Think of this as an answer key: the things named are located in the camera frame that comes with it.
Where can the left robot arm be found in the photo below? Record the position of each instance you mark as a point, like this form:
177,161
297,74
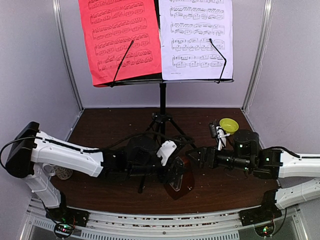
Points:
34,156

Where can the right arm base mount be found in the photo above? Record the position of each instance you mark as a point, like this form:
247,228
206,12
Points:
263,216

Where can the black music stand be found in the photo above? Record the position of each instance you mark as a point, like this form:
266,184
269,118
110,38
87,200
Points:
158,124

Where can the yellow-green bowl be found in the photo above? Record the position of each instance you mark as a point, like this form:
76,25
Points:
229,125

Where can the aluminium front frame rail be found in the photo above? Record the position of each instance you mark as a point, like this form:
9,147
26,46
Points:
219,225

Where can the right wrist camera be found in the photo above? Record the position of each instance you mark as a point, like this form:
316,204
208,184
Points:
219,135

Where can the left aluminium corner post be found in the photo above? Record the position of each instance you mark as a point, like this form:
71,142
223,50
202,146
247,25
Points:
67,61

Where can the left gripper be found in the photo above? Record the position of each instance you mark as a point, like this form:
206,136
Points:
164,177

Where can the red sheet music page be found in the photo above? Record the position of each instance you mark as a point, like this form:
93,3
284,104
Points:
121,39

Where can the white sheet music page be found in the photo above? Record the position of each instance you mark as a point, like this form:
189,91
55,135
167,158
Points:
196,39

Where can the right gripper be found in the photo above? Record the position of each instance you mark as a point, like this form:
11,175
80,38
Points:
204,156

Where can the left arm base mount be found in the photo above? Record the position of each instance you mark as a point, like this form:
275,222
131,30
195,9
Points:
66,220

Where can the brown wooden metronome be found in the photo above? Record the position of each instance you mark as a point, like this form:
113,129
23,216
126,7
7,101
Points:
188,182

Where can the patterned white mug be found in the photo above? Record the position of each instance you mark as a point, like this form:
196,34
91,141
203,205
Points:
62,172

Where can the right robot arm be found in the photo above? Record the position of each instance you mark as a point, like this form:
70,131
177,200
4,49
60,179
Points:
271,163

